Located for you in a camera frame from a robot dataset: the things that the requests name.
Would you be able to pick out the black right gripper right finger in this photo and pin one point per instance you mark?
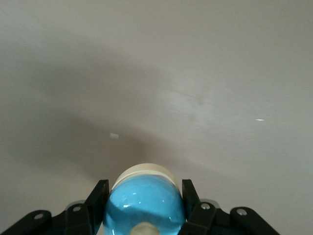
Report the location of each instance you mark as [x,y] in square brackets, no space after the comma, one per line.
[203,220]

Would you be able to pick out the light blue call bell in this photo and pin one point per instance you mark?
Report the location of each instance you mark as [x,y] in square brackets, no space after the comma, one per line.
[144,195]

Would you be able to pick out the brown table mat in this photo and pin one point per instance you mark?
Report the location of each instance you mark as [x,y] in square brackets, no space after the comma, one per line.
[156,61]

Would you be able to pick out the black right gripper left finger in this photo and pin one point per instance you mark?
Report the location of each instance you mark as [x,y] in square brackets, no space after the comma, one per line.
[80,218]

